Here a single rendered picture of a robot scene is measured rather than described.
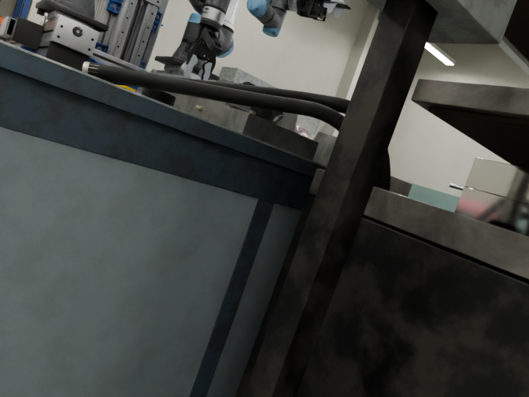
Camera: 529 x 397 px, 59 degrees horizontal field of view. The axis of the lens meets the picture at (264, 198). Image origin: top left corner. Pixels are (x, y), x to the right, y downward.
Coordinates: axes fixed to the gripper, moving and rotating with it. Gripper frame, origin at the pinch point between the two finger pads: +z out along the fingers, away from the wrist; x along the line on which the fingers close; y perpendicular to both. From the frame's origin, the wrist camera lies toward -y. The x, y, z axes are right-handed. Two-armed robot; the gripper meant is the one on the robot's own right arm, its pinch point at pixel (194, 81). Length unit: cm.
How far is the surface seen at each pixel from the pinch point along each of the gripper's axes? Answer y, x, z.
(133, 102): -61, 42, 15
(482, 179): -82, -46, 3
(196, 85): -59, 30, 8
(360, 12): 524, -559, -316
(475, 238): -108, 1, 18
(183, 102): -12.9, 8.0, 8.9
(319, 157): -34.4, -33.3, 10.3
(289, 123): -35.7, -15.3, 4.2
